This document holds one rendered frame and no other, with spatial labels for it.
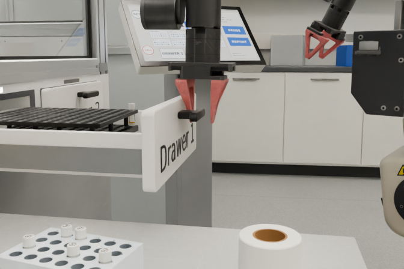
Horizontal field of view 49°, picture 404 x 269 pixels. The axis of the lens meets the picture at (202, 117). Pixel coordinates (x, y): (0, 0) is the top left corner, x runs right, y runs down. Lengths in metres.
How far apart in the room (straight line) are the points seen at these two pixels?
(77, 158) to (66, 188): 0.48
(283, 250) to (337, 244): 0.14
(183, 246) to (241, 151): 3.16
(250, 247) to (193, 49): 0.34
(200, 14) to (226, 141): 3.04
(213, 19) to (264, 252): 0.38
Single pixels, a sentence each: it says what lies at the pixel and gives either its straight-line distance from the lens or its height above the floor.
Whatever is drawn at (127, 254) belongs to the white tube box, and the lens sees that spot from 0.48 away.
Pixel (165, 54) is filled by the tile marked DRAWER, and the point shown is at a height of 1.00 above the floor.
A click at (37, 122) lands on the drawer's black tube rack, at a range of 0.72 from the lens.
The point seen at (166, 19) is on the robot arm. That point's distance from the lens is 0.73.
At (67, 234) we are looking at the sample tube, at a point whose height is 0.80.
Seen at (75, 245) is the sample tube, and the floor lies 0.81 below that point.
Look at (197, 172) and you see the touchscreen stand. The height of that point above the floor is 0.54.
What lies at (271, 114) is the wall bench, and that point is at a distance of 3.67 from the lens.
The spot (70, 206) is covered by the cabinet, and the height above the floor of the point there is 0.64.
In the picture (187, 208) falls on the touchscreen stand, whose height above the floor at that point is 0.39.
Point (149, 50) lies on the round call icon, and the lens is 1.58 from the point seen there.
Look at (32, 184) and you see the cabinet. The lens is 0.99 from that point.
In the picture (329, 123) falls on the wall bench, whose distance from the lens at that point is 3.73.
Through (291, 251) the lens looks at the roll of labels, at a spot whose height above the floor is 0.79.
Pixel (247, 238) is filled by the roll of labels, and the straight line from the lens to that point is 0.51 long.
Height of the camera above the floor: 1.00
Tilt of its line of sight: 8 degrees down
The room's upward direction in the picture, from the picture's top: straight up
